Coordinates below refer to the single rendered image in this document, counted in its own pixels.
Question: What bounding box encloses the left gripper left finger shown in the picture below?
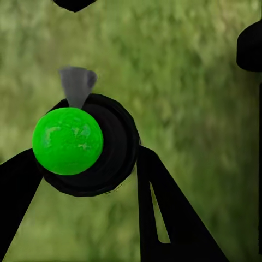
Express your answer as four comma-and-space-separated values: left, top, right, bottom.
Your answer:
0, 148, 43, 262

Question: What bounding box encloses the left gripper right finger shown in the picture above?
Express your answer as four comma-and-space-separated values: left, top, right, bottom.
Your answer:
136, 146, 229, 262

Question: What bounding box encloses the pesticide atomizer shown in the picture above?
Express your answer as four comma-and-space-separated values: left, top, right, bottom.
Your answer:
32, 66, 140, 197

